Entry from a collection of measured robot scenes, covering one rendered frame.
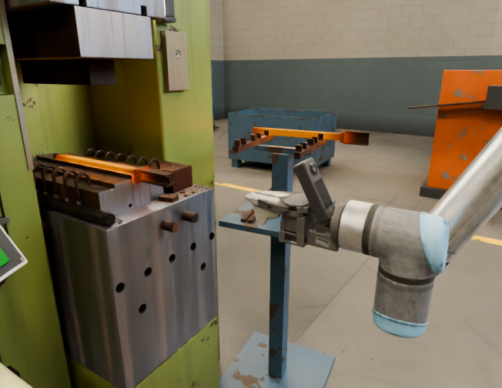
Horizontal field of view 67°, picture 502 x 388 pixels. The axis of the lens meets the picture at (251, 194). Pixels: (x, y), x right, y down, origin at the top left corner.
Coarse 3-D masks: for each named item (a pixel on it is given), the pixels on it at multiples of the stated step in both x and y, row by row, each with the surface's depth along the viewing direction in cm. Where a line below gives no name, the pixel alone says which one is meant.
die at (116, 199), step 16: (32, 160) 113; (48, 160) 112; (64, 160) 109; (48, 176) 100; (80, 176) 96; (96, 176) 96; (112, 176) 96; (128, 176) 94; (64, 192) 94; (80, 192) 90; (96, 192) 87; (112, 192) 90; (128, 192) 94; (144, 192) 98; (160, 192) 103; (96, 208) 88; (112, 208) 90; (128, 208) 94
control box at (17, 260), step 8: (0, 232) 57; (0, 240) 57; (8, 240) 58; (8, 248) 58; (16, 248) 59; (8, 256) 57; (16, 256) 58; (24, 256) 59; (8, 264) 56; (16, 264) 57; (24, 264) 59; (0, 272) 55; (8, 272) 56; (0, 280) 54
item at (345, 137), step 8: (256, 128) 148; (264, 128) 148; (272, 128) 148; (296, 136) 141; (304, 136) 140; (312, 136) 138; (328, 136) 136; (336, 136) 134; (344, 136) 133; (352, 136) 133; (360, 136) 131; (368, 136) 130; (352, 144) 133; (360, 144) 131; (368, 144) 132
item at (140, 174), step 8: (72, 160) 108; (80, 160) 106; (88, 160) 105; (96, 160) 105; (104, 168) 101; (112, 168) 99; (120, 168) 97; (128, 168) 97; (136, 168) 97; (144, 168) 95; (136, 176) 93; (144, 176) 94; (152, 176) 93; (160, 176) 90; (168, 176) 89; (152, 184) 92; (160, 184) 91; (168, 184) 90
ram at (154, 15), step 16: (16, 0) 76; (32, 0) 73; (48, 0) 71; (64, 0) 73; (80, 0) 77; (96, 0) 78; (112, 0) 81; (128, 0) 84; (144, 0) 88; (160, 0) 92; (160, 16) 93
